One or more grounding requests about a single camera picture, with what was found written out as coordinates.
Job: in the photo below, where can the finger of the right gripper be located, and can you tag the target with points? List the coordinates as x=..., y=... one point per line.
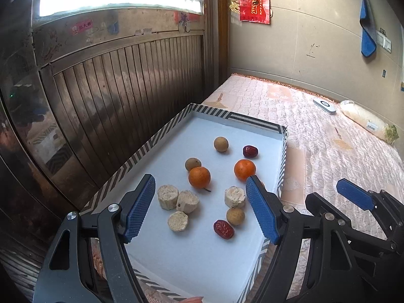
x=319, y=208
x=355, y=194

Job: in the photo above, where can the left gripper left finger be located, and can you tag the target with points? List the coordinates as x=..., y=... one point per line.
x=134, y=206

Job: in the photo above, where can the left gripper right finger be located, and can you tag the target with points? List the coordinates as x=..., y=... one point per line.
x=267, y=209

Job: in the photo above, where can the dark red jujube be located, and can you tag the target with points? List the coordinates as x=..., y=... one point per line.
x=250, y=151

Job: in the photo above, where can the large orange with stem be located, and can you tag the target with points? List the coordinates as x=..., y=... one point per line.
x=199, y=178

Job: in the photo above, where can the brown longan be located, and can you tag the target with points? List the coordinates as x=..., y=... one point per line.
x=221, y=144
x=235, y=216

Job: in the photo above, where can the brown longan fruit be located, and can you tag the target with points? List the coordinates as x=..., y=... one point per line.
x=191, y=163

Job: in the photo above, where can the left human hand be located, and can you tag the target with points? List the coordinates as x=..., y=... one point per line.
x=152, y=295

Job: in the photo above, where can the pink quilted bedspread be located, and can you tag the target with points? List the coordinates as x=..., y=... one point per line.
x=321, y=148

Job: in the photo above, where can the striped cardboard box tray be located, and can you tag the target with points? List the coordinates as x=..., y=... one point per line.
x=197, y=261

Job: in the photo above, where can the wrapped white daikon radish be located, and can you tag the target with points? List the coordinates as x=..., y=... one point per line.
x=370, y=122

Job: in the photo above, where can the white blue flat device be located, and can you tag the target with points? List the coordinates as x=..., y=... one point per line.
x=325, y=105

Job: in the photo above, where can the blue hanging cloth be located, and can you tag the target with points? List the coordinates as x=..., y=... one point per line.
x=369, y=36

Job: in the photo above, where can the white wall switch panel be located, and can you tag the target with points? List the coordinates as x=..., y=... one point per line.
x=383, y=40

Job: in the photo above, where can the red wall decoration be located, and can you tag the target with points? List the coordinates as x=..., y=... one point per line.
x=252, y=11

